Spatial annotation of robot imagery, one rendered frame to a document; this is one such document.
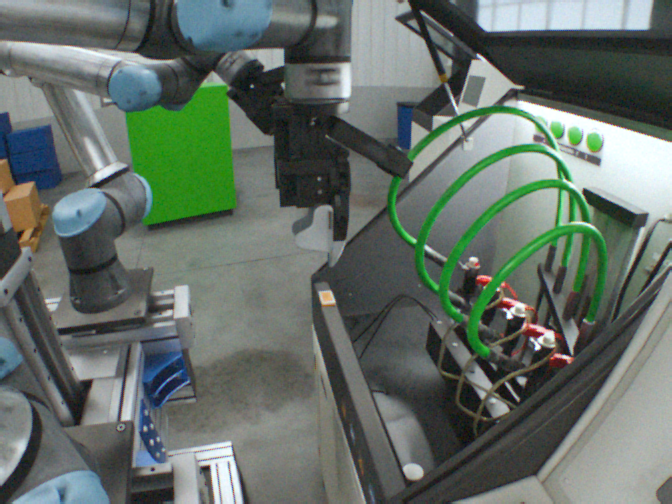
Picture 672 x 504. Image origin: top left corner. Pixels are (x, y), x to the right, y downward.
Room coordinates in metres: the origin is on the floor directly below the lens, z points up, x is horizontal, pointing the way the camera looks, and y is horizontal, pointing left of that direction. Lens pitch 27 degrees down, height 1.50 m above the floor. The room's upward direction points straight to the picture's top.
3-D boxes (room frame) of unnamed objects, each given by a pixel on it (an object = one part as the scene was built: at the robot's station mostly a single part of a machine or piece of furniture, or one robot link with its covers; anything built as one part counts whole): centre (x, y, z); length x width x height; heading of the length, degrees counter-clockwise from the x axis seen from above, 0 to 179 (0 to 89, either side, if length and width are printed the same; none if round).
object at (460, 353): (0.53, -0.28, 0.91); 0.34 x 0.10 x 0.15; 12
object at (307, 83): (0.47, 0.02, 1.47); 0.08 x 0.08 x 0.05
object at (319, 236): (0.45, 0.02, 1.28); 0.06 x 0.03 x 0.09; 102
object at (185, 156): (3.90, 1.60, 0.65); 0.95 x 0.86 x 1.30; 116
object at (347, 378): (0.60, -0.03, 0.87); 0.62 x 0.04 x 0.16; 12
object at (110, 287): (0.68, 0.53, 1.09); 0.15 x 0.15 x 0.10
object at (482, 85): (4.01, -1.22, 1.00); 1.30 x 1.09 x 1.99; 4
